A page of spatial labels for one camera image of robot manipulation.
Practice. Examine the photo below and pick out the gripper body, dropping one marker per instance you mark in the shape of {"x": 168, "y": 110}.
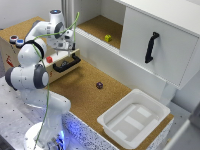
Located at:
{"x": 64, "y": 40}

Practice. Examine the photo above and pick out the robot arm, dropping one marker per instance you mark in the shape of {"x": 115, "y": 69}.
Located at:
{"x": 28, "y": 78}

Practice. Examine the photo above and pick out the wooden drawer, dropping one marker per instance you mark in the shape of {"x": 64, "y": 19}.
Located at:
{"x": 66, "y": 71}

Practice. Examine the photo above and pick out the wooden drawer box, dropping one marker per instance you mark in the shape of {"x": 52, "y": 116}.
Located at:
{"x": 9, "y": 32}

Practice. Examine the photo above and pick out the white cabinet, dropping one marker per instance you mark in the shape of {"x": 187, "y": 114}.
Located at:
{"x": 100, "y": 50}

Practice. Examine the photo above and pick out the blue button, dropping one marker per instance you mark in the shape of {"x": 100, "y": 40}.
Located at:
{"x": 20, "y": 42}

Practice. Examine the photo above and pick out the yellow block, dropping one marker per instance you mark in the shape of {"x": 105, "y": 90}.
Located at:
{"x": 107, "y": 38}

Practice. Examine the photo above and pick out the purple block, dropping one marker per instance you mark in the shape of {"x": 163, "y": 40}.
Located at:
{"x": 99, "y": 85}

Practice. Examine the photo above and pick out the red button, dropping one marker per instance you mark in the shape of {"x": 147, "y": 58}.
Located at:
{"x": 13, "y": 38}

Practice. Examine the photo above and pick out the white plastic box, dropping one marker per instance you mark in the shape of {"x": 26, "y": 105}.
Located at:
{"x": 133, "y": 120}

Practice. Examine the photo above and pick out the white sliding door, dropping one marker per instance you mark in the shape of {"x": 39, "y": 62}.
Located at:
{"x": 170, "y": 50}

